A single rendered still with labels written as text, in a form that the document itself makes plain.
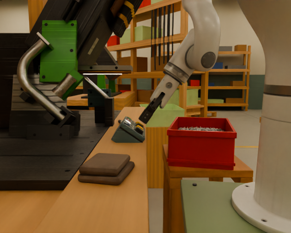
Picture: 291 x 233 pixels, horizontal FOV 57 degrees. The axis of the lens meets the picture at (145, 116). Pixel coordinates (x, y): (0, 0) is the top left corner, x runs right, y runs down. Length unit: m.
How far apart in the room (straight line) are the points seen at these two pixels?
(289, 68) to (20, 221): 0.43
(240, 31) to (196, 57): 9.71
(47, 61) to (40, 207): 0.58
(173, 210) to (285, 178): 0.53
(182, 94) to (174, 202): 2.66
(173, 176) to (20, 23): 10.57
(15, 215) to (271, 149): 0.39
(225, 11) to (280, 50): 10.06
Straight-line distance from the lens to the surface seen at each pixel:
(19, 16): 11.24
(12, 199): 0.52
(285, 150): 0.42
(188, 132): 0.85
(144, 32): 4.20
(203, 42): 0.78
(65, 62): 0.93
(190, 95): 3.74
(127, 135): 0.76
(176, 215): 0.92
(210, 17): 0.81
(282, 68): 0.42
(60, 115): 0.86
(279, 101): 0.42
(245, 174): 0.91
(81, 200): 0.43
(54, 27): 0.98
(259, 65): 10.59
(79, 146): 0.74
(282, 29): 0.41
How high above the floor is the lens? 1.08
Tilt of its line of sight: 8 degrees down
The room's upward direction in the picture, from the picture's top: straight up
